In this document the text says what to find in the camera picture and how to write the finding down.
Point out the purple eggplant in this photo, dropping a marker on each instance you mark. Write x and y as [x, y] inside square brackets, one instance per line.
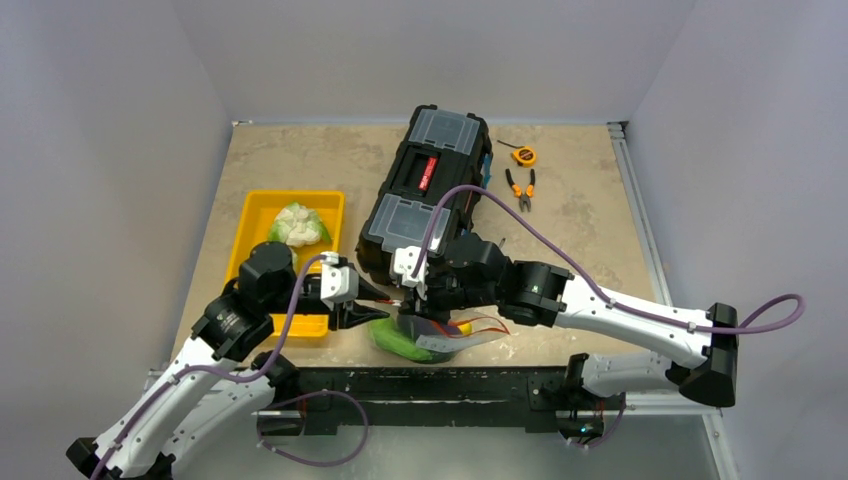
[412, 326]

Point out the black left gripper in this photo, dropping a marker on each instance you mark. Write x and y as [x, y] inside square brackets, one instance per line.
[350, 313]

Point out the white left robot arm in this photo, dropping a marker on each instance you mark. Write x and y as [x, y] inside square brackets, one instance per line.
[230, 328]

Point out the orange handled pliers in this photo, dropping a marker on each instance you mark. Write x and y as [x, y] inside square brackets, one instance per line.
[523, 194]

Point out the yellow corn cob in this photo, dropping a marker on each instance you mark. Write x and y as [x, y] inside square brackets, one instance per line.
[466, 326]

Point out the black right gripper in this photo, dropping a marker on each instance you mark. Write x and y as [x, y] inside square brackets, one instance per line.
[420, 299]

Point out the yellow plastic tray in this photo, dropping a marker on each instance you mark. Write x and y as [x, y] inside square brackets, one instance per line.
[259, 210]

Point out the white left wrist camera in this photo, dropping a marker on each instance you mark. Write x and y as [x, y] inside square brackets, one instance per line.
[339, 280]

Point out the white cauliflower with leaves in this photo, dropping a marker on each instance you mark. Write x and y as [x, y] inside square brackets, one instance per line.
[297, 225]

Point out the clear zip top bag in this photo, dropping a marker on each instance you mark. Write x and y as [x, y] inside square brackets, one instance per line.
[428, 342]

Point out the black plastic toolbox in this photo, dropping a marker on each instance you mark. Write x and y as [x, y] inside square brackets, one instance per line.
[440, 150]

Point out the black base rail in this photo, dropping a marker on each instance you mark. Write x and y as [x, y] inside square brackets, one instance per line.
[548, 399]

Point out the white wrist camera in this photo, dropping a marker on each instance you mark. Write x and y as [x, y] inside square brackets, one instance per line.
[339, 280]
[406, 272]

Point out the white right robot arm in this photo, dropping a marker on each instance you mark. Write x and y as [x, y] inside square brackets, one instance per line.
[691, 351]

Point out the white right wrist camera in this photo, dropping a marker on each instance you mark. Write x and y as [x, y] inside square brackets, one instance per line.
[406, 272]

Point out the yellow tape measure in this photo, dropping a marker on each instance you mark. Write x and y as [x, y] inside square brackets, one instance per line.
[525, 156]

